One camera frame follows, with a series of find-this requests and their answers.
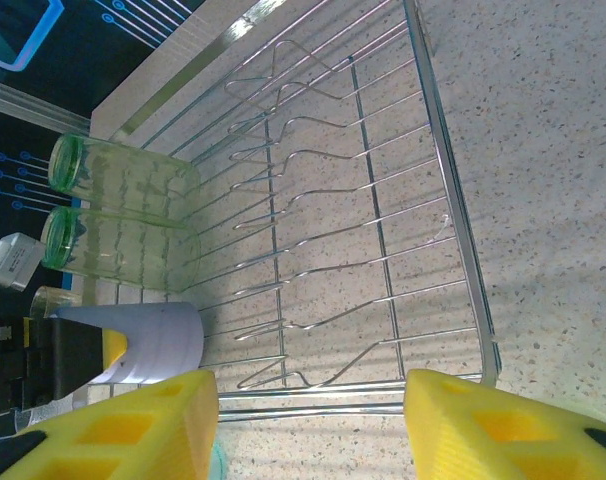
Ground purple plastic cup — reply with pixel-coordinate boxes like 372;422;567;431
50;301;204;386

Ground metal wire dish rack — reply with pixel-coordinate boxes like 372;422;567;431
90;0;504;424

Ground green translucent plastic cup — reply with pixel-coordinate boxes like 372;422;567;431
40;207;204;296
47;132;202;229

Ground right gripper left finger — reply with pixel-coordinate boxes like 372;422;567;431
0;369;219;480

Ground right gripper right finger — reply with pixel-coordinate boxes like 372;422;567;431
402;368;606;480

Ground teal translucent plastic cup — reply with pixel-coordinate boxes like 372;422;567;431
210;439;232;480

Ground aluminium frame post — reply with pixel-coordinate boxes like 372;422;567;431
0;74;92;134

